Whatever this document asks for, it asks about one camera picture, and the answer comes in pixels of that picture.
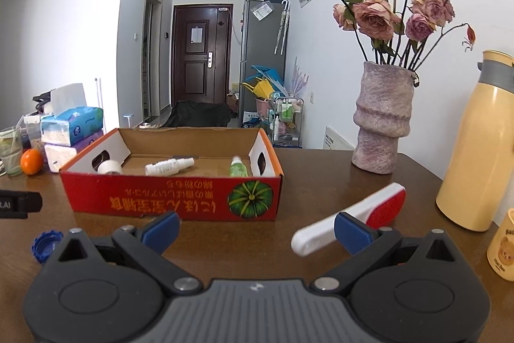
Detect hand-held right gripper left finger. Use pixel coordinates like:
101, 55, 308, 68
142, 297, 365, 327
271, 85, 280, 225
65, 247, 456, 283
51, 211, 203, 295

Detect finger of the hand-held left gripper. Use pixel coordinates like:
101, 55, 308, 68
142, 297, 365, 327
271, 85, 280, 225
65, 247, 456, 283
0, 190, 43, 220

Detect clear plastic bag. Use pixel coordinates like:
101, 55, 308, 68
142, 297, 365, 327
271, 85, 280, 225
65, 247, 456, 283
251, 1, 274, 20

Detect blue folding stool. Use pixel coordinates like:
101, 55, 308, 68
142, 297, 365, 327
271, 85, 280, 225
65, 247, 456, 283
251, 64, 282, 84

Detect white tape roll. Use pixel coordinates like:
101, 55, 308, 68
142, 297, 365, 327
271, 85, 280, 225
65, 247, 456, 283
97, 159, 123, 176

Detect purple clothes hangers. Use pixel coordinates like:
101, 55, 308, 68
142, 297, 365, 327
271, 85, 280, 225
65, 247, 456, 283
291, 58, 310, 98

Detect red white lint brush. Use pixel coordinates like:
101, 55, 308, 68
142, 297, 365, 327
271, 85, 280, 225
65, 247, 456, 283
291, 182, 406, 257

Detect orange cardboard box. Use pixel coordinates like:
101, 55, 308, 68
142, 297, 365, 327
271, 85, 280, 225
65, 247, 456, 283
59, 127, 284, 222

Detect clear food container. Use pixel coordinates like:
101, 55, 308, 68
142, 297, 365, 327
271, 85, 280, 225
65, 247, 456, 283
24, 114, 45, 151

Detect yellow watering can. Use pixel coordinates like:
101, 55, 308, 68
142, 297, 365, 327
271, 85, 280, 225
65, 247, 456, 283
242, 80, 274, 99

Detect purple tissue pack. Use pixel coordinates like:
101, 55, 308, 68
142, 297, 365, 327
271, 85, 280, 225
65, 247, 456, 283
43, 130, 104, 174

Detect cream thermos jug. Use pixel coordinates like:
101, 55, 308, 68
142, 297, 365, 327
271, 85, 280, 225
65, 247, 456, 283
436, 50, 514, 233

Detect metal trolley rack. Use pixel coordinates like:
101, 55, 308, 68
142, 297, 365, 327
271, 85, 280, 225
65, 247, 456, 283
270, 96, 304, 148

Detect black flat object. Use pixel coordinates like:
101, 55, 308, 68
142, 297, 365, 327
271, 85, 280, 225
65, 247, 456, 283
32, 92, 55, 114

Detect grey refrigerator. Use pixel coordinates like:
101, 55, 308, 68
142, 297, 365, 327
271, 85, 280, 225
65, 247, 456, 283
240, 0, 290, 129

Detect glass cup with straw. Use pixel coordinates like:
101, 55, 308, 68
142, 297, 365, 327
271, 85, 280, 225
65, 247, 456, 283
0, 126, 24, 178

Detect blue bottle cap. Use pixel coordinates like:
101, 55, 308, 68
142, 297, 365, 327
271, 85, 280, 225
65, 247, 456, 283
32, 230, 64, 263

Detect orange fruit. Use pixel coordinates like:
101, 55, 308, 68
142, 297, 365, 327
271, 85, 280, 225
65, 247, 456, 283
20, 149, 44, 176

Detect clear folded umbrella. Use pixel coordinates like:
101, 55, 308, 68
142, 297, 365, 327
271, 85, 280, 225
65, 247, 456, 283
274, 0, 290, 55

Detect pink textured vase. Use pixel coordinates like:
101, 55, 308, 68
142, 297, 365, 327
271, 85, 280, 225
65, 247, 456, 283
352, 61, 415, 176

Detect green spray bottle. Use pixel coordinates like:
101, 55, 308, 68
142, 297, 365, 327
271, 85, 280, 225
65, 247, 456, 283
229, 155, 250, 178

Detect black folding chair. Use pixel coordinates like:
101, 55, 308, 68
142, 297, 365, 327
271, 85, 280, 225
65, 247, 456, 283
164, 101, 231, 129

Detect dark brown door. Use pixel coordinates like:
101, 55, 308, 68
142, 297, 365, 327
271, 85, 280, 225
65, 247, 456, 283
172, 4, 234, 106

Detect cream bear cup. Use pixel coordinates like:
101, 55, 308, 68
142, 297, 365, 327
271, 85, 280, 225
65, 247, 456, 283
487, 208, 514, 283

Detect blue tissue pack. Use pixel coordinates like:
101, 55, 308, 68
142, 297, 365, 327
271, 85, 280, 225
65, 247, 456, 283
40, 83, 104, 148

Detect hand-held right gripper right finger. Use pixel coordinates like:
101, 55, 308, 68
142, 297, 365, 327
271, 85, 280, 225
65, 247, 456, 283
311, 212, 463, 295

